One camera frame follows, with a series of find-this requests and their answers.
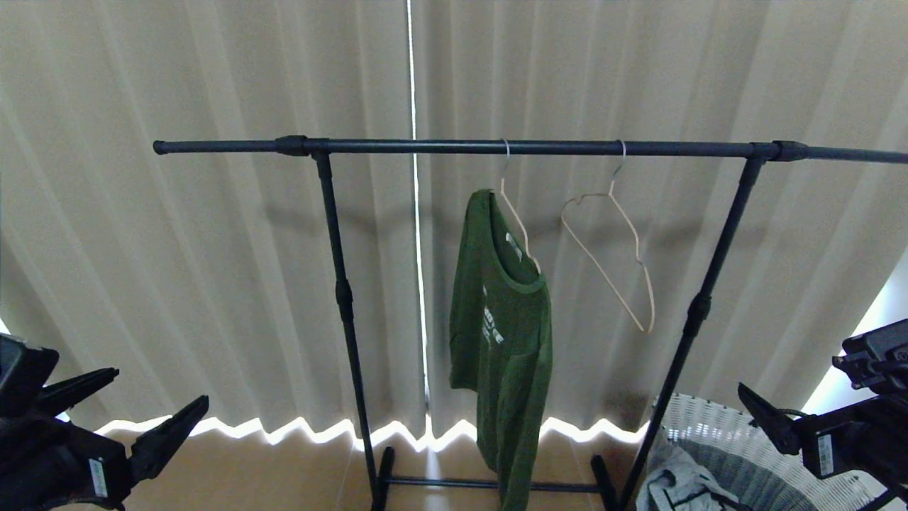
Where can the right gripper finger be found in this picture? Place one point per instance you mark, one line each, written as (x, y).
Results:
(780, 429)

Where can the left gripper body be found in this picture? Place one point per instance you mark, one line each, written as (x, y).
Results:
(57, 468)

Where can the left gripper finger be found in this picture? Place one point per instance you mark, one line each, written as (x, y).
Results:
(74, 394)
(159, 447)

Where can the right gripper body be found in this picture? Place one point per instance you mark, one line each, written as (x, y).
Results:
(858, 440)

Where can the pale grey shorts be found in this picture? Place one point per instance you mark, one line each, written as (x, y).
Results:
(681, 482)

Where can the pink clothes hanger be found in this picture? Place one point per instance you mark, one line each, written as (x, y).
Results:
(507, 149)
(651, 316)

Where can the green long-sleeved shirt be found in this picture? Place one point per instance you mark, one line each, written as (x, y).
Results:
(511, 355)

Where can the white laundry basket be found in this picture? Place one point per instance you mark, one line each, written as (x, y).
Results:
(745, 454)

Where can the black clothes rack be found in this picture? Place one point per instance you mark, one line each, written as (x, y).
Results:
(425, 147)

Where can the beige curtain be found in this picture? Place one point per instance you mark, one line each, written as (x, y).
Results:
(177, 284)

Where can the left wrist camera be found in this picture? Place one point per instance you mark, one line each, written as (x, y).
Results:
(21, 372)

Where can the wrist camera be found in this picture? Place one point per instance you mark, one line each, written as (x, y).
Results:
(879, 355)
(21, 372)

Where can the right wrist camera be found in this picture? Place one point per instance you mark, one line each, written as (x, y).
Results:
(879, 355)

